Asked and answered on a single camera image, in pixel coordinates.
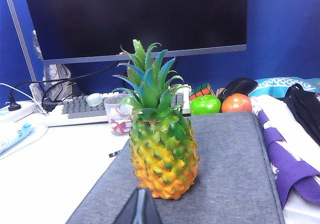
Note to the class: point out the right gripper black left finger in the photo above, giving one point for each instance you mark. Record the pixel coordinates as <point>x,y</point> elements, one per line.
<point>130,211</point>

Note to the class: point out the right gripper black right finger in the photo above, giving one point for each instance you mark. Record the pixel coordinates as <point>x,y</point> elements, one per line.
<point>150,212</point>

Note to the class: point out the artificial pineapple with green crown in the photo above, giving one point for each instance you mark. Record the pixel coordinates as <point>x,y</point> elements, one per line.
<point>162,159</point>

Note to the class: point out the grey blue-edged mat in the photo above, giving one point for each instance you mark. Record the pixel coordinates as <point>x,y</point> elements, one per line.
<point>225,171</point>

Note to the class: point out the clear cup with red print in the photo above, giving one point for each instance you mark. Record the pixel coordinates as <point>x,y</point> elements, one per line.
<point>117,124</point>

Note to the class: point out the white and gray keyboard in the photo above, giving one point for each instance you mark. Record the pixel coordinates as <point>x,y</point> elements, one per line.
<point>80,109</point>

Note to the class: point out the green apple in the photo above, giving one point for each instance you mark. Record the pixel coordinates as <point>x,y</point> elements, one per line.
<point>205,105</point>

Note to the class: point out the rubik's cube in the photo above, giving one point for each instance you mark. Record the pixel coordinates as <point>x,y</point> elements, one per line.
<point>201,90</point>

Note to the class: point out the light blue tissue pack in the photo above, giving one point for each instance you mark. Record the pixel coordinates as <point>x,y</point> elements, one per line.
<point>15,134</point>

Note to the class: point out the orange red tomato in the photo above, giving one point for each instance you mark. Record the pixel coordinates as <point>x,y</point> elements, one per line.
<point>236,104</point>

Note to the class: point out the purple and white cloth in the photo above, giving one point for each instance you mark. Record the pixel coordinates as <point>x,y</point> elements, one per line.
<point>282,154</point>

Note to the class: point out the white power strip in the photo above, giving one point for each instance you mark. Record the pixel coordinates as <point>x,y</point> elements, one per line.
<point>25,108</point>

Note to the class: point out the black computer mouse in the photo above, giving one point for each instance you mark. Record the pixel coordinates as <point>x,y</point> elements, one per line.
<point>240,85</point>

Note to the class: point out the teal patterned cloth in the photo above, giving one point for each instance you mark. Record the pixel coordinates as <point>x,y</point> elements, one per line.
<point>275,84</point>

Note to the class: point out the black computer monitor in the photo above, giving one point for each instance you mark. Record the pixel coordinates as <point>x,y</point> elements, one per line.
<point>125,14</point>

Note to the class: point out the gray partition post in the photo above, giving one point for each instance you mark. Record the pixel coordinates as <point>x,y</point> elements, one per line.
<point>18,22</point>

